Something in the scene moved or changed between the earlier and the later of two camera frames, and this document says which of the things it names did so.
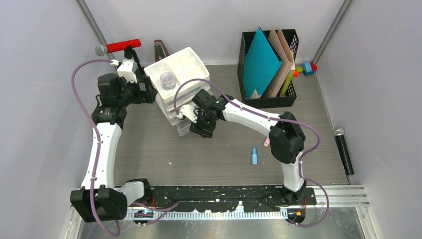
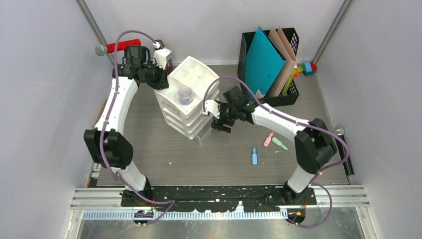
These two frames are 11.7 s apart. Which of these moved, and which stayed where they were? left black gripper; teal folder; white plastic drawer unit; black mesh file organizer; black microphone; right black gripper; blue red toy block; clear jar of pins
Moved: white plastic drawer unit; right black gripper; left black gripper; clear jar of pins
Stayed: black mesh file organizer; black microphone; teal folder; blue red toy block
